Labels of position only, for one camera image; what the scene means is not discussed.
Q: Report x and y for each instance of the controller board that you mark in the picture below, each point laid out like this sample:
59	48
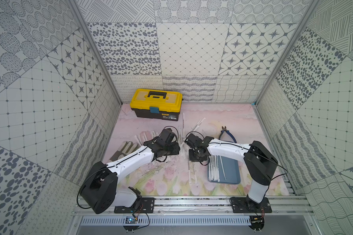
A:
256	223
130	221

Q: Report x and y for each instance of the right controller board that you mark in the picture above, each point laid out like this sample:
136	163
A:
256	223

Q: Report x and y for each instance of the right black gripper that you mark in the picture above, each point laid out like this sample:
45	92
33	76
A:
191	158

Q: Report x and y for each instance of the pink floral table mat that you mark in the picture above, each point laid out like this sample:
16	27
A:
176	175

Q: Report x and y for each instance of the blue handled pliers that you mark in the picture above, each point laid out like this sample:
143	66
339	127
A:
225	131

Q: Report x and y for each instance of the left controller board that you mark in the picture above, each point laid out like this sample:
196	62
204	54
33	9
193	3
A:
130	221

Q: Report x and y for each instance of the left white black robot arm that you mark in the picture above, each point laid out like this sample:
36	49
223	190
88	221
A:
99	189

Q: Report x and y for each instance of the blue plastic storage tray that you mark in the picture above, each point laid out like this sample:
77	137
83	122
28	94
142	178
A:
223	170

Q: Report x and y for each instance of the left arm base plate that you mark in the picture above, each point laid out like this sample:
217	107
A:
141	205

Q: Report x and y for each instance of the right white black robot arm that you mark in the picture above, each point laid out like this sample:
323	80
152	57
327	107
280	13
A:
260	163

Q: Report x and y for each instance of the aluminium mounting rail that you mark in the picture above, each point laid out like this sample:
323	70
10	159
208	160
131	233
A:
220	205

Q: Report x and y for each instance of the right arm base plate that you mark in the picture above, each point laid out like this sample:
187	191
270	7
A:
246	205

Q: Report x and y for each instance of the yellow black toolbox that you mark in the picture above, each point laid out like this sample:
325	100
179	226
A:
157	104

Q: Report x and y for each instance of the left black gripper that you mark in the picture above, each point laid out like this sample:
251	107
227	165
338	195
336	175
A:
170	148

